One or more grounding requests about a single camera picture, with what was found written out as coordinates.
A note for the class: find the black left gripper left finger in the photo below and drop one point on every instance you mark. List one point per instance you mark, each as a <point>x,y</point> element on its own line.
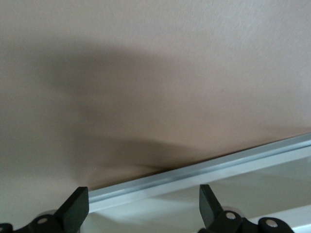
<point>70,216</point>

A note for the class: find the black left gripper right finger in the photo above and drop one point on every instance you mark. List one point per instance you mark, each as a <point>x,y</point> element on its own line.
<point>211,213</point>

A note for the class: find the aluminium table edge rail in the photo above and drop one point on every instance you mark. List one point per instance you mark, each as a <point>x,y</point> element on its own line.
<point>218,167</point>

